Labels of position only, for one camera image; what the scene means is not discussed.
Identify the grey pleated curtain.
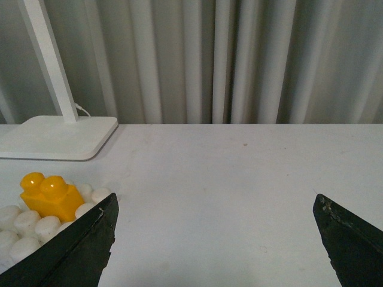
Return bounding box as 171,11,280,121
0,0,383,125

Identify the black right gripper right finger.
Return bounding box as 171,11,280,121
313,194,382,286

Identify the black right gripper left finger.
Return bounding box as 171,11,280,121
1,193,119,286

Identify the white desk lamp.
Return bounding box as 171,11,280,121
1,1,118,161

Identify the white lamp power cable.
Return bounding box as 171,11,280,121
73,102,91,118

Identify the white studded base plate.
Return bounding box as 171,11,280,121
1,181,111,273

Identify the yellow two-stud block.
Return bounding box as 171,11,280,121
20,172,85,222

